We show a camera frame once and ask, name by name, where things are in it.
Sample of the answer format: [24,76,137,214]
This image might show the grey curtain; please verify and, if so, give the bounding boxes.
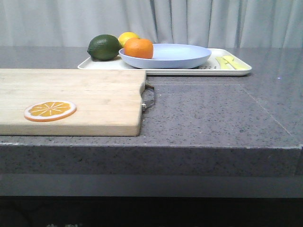
[0,0,303,48]

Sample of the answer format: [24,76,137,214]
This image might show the orange fruit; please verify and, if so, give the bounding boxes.
[124,38,153,59]

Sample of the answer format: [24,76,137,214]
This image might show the yellow lemon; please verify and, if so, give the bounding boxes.
[118,32,140,48]

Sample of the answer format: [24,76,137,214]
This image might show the wooden cutting board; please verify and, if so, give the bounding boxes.
[0,69,146,136]

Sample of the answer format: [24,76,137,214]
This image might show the yellow fruit pieces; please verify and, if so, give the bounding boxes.
[215,55,249,70]

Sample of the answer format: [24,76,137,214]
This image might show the green lime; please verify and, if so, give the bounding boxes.
[87,34,122,61]

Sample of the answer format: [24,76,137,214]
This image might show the metal cutting board handle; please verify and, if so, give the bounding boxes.
[141,81,156,112]

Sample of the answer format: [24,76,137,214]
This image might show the light blue plate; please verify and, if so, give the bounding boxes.
[119,44,212,69]

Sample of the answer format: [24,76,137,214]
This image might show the white rectangular tray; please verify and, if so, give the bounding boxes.
[78,48,252,76]

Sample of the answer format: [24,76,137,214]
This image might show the orange slice coaster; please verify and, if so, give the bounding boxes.
[24,100,77,122]

